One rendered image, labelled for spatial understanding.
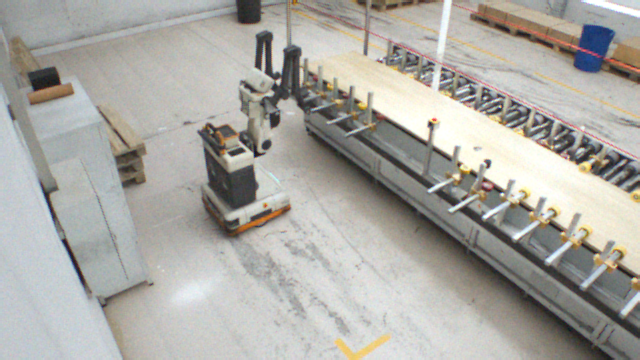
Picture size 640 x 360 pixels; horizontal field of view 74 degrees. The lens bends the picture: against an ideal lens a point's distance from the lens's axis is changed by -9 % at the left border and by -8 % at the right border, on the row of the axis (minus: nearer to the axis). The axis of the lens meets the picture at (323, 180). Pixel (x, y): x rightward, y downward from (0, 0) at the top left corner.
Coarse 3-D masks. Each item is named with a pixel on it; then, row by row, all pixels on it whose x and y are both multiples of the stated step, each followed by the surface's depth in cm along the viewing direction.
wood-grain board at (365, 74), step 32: (320, 64) 512; (352, 64) 513; (384, 96) 450; (416, 96) 452; (416, 128) 402; (448, 128) 404; (480, 128) 405; (480, 160) 364; (512, 160) 365; (544, 160) 366; (512, 192) 331; (544, 192) 332; (576, 192) 332; (608, 192) 333; (608, 224) 304; (608, 256) 280
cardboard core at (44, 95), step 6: (66, 84) 302; (42, 90) 295; (48, 90) 296; (54, 90) 298; (60, 90) 300; (66, 90) 302; (72, 90) 304; (30, 96) 290; (36, 96) 292; (42, 96) 294; (48, 96) 296; (54, 96) 299; (60, 96) 302; (30, 102) 291; (36, 102) 294
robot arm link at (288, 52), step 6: (288, 48) 358; (294, 48) 356; (288, 54) 356; (294, 54) 359; (288, 60) 360; (288, 66) 363; (282, 72) 366; (288, 72) 366; (282, 78) 368; (282, 84) 370; (288, 90) 373; (282, 96) 372; (288, 96) 376
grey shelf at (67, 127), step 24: (24, 96) 305; (72, 96) 304; (48, 120) 277; (72, 120) 277; (96, 120) 277; (48, 144) 263; (72, 144) 273; (96, 144) 282; (96, 168) 290; (120, 192) 310; (120, 216) 320; (120, 240) 330; (144, 264) 355; (120, 288) 351
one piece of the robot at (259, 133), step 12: (240, 96) 390; (252, 96) 373; (264, 96) 377; (240, 108) 393; (252, 108) 378; (252, 120) 397; (264, 120) 400; (252, 132) 406; (264, 132) 400; (264, 144) 406
